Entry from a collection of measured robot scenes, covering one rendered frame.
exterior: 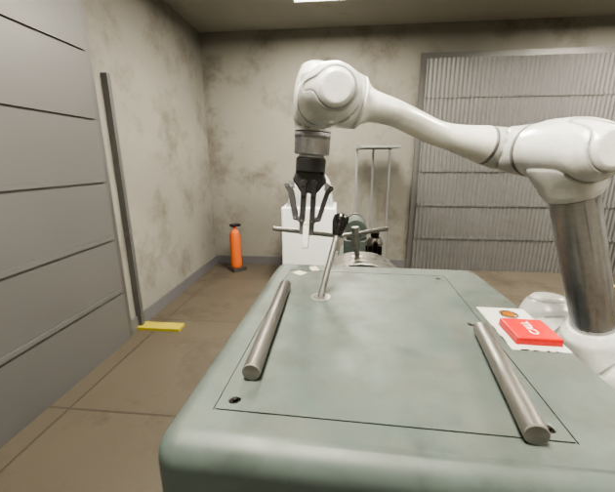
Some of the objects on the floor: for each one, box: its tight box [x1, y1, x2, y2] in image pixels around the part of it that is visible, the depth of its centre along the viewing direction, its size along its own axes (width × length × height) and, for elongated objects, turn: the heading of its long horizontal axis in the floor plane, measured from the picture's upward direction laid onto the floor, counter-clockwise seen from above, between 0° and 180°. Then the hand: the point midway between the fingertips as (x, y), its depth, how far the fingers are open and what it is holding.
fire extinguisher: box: [227, 224, 247, 272], centre depth 459 cm, size 28×28×66 cm
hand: (306, 234), depth 88 cm, fingers closed
